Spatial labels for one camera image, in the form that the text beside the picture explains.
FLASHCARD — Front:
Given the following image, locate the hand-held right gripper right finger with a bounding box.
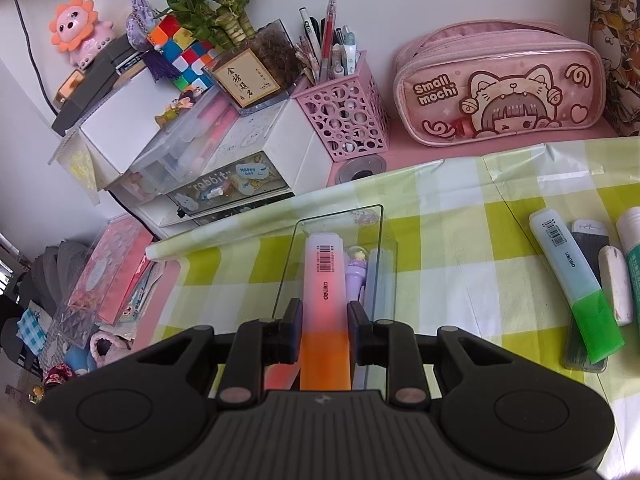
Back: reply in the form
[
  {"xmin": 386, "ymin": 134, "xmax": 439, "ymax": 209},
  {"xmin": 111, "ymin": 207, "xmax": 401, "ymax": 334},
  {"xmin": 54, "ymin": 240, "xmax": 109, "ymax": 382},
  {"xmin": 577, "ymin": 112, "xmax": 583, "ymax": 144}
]
[{"xmin": 346, "ymin": 300, "xmax": 506, "ymax": 408}]

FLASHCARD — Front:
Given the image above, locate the purple pen with figure top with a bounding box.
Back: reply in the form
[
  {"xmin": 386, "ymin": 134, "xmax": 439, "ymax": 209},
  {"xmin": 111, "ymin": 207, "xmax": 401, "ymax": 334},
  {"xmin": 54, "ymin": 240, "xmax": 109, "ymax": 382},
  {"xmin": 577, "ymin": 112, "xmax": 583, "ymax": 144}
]
[{"xmin": 345, "ymin": 246, "xmax": 372, "ymax": 306}]

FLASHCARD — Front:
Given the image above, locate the black cable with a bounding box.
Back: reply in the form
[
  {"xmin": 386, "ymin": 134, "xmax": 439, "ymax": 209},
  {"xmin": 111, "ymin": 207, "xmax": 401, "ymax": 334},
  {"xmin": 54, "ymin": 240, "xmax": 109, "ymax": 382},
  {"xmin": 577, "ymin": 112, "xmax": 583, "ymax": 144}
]
[{"xmin": 7, "ymin": 0, "xmax": 63, "ymax": 116}]

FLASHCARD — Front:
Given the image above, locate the bunch of pens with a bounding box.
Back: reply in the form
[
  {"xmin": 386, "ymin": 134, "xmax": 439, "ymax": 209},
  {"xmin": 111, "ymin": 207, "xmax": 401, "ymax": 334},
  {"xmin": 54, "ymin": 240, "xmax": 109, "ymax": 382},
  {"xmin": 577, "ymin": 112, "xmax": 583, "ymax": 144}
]
[{"xmin": 295, "ymin": 0, "xmax": 362, "ymax": 86}]

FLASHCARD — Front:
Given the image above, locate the colourful puzzle cube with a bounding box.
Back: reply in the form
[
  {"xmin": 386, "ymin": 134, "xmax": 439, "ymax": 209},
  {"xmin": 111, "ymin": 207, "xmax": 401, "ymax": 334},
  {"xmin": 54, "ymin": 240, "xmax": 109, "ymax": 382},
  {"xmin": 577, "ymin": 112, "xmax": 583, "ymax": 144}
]
[{"xmin": 146, "ymin": 14, "xmax": 223, "ymax": 93}]

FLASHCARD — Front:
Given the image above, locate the red patterned cloth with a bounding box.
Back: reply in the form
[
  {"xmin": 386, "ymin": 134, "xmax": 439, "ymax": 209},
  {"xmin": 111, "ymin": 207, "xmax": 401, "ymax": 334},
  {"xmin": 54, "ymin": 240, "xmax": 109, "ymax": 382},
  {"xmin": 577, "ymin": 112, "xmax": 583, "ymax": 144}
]
[{"xmin": 42, "ymin": 365, "xmax": 76, "ymax": 386}]

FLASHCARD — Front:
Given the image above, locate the yellow printed plastic sheet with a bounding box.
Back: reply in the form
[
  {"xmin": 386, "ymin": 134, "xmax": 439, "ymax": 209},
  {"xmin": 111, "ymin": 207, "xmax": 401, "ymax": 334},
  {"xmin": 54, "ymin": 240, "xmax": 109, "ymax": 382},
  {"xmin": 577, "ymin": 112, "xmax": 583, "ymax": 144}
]
[{"xmin": 47, "ymin": 130, "xmax": 101, "ymax": 206}]

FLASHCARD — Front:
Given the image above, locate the pink plush slipper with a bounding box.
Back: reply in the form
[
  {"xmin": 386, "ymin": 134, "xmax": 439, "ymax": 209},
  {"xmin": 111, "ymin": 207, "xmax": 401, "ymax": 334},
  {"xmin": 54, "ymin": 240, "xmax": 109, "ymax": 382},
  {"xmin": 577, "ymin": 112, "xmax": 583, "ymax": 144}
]
[{"xmin": 90, "ymin": 330, "xmax": 136, "ymax": 371}]

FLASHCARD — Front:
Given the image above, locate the pink gift box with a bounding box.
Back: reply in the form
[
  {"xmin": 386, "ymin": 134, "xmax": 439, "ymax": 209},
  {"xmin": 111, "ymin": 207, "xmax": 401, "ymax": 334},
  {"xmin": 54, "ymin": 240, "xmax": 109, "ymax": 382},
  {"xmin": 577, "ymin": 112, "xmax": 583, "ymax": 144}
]
[{"xmin": 67, "ymin": 215, "xmax": 156, "ymax": 326}]

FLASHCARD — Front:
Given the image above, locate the green highlighter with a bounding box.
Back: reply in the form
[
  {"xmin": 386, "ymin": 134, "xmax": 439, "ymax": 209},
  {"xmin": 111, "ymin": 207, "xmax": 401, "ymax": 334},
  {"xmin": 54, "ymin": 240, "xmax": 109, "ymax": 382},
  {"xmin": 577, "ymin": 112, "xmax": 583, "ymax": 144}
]
[{"xmin": 529, "ymin": 210, "xmax": 626, "ymax": 365}]

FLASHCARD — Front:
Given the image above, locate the small orange stamp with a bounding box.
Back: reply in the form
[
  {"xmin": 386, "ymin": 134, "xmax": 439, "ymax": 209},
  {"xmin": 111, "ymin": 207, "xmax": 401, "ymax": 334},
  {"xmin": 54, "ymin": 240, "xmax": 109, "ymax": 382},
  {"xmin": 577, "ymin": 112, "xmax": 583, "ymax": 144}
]
[{"xmin": 54, "ymin": 67, "xmax": 87, "ymax": 107}]

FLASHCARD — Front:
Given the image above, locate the clear plastic box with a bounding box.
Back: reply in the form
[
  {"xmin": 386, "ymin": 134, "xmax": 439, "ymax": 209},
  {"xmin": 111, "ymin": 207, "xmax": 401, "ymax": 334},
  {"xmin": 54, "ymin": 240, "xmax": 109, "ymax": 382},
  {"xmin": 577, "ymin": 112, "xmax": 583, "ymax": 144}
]
[{"xmin": 272, "ymin": 204, "xmax": 398, "ymax": 396}]

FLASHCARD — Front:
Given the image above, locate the clear lidded storage box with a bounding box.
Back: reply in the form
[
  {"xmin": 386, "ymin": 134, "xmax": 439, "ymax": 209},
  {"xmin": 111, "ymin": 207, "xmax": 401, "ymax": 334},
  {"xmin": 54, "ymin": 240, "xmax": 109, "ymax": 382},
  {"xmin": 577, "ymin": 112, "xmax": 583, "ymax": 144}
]
[{"xmin": 129, "ymin": 87, "xmax": 241, "ymax": 196}]

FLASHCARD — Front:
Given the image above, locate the pink highlighter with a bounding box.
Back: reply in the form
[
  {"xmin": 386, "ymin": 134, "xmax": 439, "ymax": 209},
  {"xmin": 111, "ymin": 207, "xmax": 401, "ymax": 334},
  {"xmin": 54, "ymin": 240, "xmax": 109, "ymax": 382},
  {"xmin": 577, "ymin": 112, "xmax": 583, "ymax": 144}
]
[{"xmin": 262, "ymin": 362, "xmax": 303, "ymax": 392}]

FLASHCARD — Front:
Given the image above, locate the lucky bamboo in glass vase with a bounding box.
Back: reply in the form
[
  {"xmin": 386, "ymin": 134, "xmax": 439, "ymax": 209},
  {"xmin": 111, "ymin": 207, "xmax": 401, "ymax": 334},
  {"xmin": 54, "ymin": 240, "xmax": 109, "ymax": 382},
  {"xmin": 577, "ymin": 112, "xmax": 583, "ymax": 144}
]
[{"xmin": 155, "ymin": 0, "xmax": 306, "ymax": 110}]

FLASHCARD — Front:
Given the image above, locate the purple tassel charm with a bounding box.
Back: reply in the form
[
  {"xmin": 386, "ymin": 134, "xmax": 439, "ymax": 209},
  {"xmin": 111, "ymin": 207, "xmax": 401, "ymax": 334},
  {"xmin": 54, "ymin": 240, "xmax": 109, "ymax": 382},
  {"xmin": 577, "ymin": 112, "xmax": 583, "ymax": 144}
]
[{"xmin": 125, "ymin": 0, "xmax": 181, "ymax": 83}]

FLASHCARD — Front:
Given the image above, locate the clear faceted box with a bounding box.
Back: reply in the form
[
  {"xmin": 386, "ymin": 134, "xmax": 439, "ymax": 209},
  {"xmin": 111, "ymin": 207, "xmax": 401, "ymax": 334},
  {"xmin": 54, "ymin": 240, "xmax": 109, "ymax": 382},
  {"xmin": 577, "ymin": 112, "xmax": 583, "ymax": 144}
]
[{"xmin": 37, "ymin": 287, "xmax": 108, "ymax": 361}]

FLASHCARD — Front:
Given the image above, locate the white cardboard box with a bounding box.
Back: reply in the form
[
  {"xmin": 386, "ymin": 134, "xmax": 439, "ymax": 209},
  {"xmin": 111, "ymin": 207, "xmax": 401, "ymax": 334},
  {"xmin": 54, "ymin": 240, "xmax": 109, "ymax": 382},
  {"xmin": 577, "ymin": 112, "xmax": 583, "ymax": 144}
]
[{"xmin": 47, "ymin": 62, "xmax": 176, "ymax": 188}]

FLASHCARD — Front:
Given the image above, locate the pink cartoon pencil case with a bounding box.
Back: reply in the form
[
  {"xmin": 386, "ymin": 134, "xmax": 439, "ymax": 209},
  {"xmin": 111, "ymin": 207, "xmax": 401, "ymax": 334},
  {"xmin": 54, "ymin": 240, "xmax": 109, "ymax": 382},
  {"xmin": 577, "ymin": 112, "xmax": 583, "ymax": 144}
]
[{"xmin": 392, "ymin": 20, "xmax": 607, "ymax": 148}]

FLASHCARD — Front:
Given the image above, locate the silver desk grommet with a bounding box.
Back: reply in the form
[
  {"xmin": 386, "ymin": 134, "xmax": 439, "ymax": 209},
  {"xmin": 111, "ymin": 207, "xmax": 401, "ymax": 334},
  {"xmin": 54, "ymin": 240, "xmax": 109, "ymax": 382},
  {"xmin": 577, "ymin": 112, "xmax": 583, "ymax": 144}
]
[{"xmin": 334, "ymin": 156, "xmax": 388, "ymax": 183}]

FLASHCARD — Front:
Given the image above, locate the small cartoon figurine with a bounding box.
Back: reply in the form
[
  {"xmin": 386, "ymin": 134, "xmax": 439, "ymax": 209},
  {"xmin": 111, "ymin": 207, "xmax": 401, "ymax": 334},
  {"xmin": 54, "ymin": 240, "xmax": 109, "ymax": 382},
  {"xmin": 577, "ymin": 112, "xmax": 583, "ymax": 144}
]
[{"xmin": 154, "ymin": 91, "xmax": 198, "ymax": 128}]

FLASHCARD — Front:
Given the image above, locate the white eraser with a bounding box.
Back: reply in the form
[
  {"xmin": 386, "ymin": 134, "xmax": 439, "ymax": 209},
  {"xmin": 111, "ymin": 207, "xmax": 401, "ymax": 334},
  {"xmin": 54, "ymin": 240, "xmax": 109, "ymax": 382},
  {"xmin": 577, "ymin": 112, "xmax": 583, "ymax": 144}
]
[{"xmin": 597, "ymin": 245, "xmax": 636, "ymax": 327}]

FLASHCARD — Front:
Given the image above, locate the black stapler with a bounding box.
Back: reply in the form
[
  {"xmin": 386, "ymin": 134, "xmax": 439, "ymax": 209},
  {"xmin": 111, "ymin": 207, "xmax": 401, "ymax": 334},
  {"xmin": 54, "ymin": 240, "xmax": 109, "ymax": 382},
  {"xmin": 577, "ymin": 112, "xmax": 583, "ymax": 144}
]
[{"xmin": 51, "ymin": 35, "xmax": 146, "ymax": 137}]

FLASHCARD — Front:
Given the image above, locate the white drawer organizer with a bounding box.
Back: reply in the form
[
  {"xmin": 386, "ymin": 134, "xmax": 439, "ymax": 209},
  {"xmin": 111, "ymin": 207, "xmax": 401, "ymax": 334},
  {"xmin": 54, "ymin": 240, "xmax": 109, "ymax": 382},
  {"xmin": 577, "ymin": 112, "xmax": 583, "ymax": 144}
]
[{"xmin": 107, "ymin": 95, "xmax": 333, "ymax": 241}]

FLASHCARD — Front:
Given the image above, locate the orange highlighter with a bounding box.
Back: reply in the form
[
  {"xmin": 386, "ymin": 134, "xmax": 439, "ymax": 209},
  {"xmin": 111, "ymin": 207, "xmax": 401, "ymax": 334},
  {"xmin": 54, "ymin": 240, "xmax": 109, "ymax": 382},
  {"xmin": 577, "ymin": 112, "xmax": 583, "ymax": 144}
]
[{"xmin": 299, "ymin": 232, "xmax": 353, "ymax": 392}]

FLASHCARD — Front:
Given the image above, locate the white glue stick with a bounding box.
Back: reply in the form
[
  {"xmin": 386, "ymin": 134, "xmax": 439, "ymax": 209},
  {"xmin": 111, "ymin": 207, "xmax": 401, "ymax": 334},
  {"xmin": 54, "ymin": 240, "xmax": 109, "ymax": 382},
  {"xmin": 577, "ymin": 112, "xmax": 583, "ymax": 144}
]
[{"xmin": 616, "ymin": 207, "xmax": 640, "ymax": 313}]

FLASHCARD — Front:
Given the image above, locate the blue checked cloth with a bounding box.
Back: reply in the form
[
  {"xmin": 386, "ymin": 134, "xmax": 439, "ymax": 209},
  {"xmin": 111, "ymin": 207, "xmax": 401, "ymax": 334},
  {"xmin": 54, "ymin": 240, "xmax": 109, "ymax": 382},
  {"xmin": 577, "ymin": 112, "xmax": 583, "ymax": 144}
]
[{"xmin": 15, "ymin": 307, "xmax": 53, "ymax": 356}]

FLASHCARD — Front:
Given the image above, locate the green checked tablecloth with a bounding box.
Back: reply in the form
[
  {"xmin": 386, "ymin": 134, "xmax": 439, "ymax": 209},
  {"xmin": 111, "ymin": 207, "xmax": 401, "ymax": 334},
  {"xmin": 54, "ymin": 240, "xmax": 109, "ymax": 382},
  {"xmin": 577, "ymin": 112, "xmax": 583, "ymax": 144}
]
[{"xmin": 145, "ymin": 135, "xmax": 640, "ymax": 480}]

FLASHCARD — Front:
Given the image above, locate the pink lion toy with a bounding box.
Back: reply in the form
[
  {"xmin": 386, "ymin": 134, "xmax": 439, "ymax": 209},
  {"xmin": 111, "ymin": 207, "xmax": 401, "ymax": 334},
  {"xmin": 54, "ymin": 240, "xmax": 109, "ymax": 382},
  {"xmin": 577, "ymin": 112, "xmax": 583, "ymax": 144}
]
[{"xmin": 47, "ymin": 0, "xmax": 115, "ymax": 68}]

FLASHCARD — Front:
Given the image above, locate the grey chair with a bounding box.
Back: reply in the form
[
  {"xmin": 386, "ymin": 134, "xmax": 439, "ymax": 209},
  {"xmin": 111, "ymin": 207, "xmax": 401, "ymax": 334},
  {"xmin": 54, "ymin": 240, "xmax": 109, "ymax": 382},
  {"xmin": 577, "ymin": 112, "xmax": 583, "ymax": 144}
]
[{"xmin": 17, "ymin": 240, "xmax": 96, "ymax": 311}]

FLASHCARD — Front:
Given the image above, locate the pink perforated pen holder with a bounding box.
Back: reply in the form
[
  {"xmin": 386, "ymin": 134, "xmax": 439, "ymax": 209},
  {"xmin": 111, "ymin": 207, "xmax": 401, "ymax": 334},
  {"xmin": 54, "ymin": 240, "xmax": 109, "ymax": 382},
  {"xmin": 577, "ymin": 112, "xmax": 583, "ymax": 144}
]
[{"xmin": 291, "ymin": 50, "xmax": 391, "ymax": 163}]

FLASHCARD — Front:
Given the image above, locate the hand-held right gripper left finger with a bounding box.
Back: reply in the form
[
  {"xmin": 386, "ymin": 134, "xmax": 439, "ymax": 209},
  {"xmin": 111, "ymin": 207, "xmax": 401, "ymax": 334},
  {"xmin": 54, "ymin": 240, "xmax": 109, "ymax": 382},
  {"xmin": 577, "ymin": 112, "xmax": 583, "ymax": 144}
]
[{"xmin": 132, "ymin": 299, "xmax": 305, "ymax": 408}]

